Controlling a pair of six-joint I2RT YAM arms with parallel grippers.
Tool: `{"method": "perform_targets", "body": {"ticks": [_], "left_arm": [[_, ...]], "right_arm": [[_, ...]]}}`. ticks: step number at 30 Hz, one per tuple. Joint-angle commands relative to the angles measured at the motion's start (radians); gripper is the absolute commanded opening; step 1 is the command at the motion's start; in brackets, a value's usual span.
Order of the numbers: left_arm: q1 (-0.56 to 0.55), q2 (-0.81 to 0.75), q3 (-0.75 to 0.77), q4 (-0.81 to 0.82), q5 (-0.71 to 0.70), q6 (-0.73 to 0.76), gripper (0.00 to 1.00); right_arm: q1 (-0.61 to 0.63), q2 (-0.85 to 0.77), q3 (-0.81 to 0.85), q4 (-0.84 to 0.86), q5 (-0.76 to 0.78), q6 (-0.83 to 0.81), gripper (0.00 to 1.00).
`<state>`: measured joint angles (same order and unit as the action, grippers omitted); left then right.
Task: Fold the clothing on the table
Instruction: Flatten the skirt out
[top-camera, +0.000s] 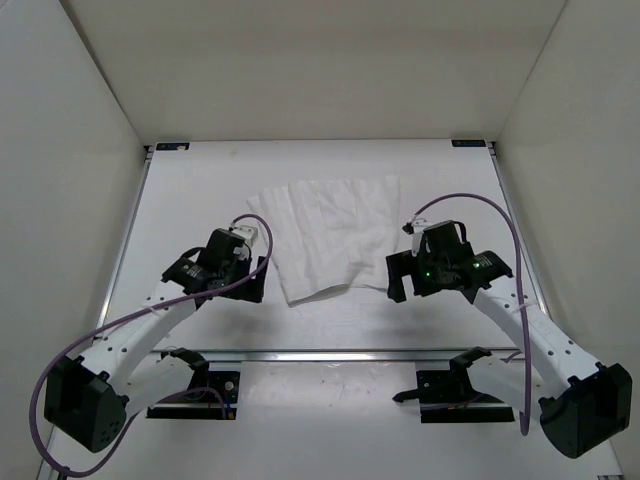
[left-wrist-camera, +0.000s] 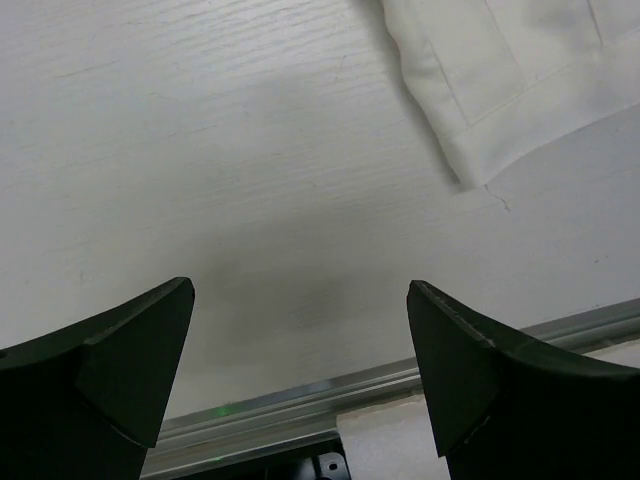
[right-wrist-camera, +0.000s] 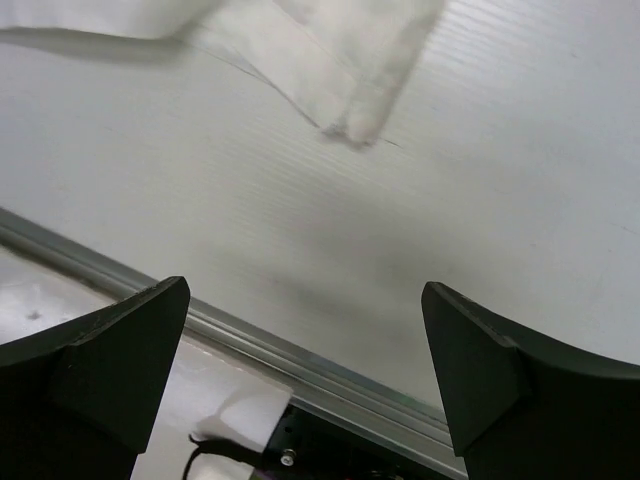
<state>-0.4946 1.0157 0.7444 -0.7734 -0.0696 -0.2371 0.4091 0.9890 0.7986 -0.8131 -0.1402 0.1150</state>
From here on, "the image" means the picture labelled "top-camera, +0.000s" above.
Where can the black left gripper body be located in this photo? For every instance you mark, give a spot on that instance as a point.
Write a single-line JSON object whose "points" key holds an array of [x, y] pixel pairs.
{"points": [[238, 269]]}

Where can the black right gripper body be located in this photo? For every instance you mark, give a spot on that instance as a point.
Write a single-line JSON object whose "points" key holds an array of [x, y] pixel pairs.
{"points": [[433, 280]]}

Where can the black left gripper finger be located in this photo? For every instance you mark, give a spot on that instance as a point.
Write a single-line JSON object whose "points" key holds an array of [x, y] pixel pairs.
{"points": [[257, 288], [262, 264]]}

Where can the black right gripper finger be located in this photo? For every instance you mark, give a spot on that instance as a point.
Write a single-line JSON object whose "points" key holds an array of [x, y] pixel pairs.
{"points": [[396, 289], [400, 262]]}

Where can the white pleated skirt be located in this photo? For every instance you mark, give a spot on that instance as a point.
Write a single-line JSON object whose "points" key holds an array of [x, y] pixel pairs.
{"points": [[331, 234]]}

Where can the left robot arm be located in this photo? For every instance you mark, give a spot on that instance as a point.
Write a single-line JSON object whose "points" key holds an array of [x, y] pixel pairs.
{"points": [[91, 397]]}

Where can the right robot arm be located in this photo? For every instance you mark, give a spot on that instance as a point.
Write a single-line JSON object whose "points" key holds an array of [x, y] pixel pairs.
{"points": [[578, 401]]}

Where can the right blue corner label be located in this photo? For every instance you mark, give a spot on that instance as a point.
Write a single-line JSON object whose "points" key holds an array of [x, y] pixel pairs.
{"points": [[468, 143]]}

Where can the blue corner label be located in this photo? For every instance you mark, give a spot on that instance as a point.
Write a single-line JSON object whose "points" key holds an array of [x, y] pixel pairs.
{"points": [[468, 143], [172, 146]]}

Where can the left blue corner label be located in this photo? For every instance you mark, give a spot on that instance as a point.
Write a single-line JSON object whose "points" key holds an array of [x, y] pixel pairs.
{"points": [[172, 146]]}

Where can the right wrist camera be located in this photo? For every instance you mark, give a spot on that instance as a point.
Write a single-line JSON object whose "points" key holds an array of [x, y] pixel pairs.
{"points": [[415, 226]]}

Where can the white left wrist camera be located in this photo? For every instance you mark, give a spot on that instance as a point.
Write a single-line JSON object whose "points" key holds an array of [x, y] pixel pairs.
{"points": [[250, 234]]}

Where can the aluminium table front rail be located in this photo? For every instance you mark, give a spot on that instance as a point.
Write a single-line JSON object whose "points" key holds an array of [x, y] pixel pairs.
{"points": [[330, 356]]}

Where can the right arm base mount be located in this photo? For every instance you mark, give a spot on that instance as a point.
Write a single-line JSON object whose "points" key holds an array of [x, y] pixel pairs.
{"points": [[447, 397]]}

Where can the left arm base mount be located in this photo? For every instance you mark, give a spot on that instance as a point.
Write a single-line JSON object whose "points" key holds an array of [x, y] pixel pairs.
{"points": [[213, 395]]}

